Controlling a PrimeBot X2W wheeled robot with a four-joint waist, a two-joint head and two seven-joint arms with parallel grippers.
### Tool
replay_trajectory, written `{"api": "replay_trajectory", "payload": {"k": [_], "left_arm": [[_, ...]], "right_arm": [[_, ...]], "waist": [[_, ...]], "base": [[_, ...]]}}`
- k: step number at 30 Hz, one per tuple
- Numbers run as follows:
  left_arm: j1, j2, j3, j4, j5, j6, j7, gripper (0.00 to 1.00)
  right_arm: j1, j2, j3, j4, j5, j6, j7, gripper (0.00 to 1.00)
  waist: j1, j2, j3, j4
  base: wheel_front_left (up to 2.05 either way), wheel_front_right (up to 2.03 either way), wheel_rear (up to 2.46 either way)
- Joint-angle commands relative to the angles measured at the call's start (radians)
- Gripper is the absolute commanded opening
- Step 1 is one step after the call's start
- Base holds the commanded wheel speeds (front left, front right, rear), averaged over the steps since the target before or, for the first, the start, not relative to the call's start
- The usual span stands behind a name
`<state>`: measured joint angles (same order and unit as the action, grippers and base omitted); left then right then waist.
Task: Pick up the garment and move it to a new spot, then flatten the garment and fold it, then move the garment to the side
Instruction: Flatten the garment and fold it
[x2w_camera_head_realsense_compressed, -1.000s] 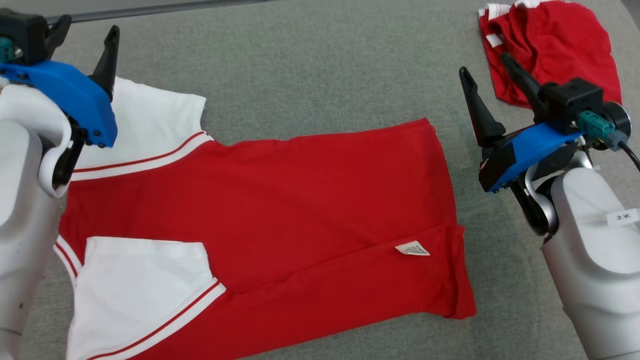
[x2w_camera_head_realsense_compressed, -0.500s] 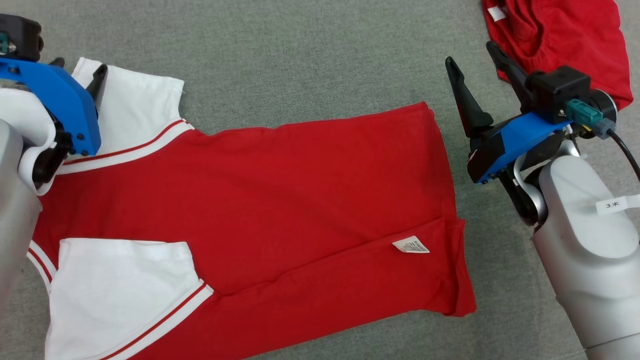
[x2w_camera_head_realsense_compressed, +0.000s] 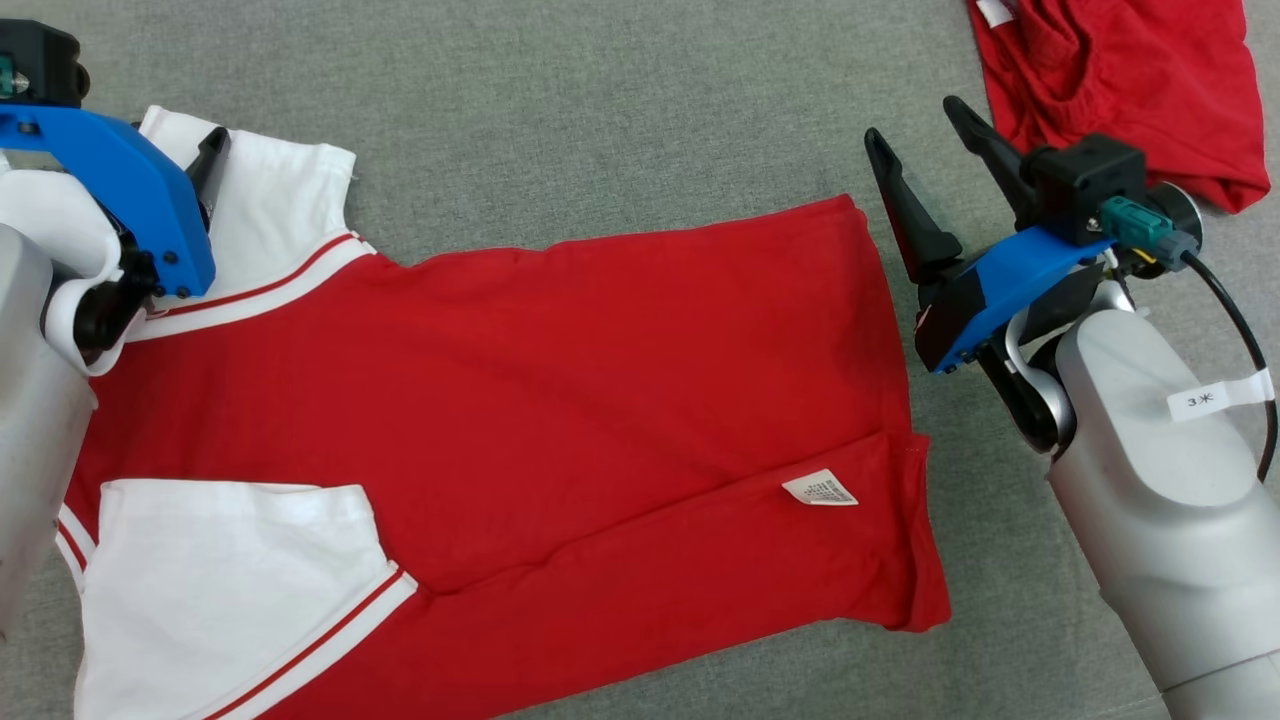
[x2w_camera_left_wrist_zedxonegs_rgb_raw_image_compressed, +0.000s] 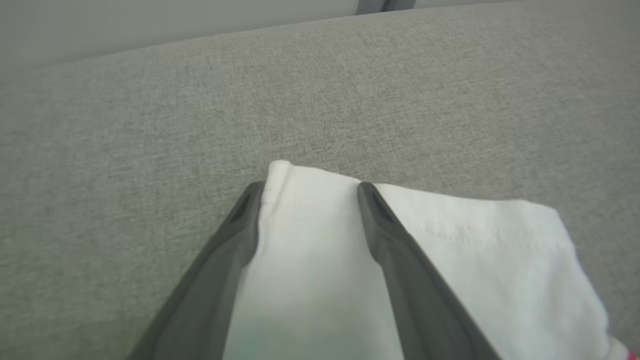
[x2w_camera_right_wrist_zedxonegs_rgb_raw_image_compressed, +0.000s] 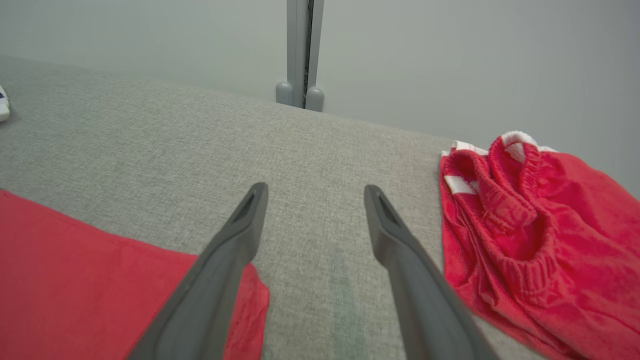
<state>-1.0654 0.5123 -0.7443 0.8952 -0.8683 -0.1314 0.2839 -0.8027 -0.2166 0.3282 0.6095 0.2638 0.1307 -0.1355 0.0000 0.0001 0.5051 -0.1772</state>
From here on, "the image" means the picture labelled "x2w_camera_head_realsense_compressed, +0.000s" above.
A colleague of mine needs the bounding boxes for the left gripper black and blue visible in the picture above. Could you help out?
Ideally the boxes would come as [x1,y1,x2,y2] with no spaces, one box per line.
[0,105,232,298]

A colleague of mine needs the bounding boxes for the right gripper black and blue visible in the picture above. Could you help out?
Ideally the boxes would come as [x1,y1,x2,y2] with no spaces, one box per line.
[865,95,1131,376]

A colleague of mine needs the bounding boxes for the red shorts with white stripes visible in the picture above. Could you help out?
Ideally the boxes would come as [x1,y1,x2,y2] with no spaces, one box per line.
[968,0,1273,214]

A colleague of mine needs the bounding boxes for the red shirt with white sleeves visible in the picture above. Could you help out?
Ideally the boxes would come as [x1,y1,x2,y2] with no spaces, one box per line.
[55,105,953,720]

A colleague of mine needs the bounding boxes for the teal right camera connector plug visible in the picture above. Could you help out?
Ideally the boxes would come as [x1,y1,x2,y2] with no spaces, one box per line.
[1098,195,1201,273]

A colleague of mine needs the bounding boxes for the thin black cable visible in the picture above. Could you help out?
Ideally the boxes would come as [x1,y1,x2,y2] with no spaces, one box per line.
[1180,250,1280,483]

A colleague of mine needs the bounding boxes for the white paper cable label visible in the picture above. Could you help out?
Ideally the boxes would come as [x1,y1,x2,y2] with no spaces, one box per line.
[1167,368,1276,422]

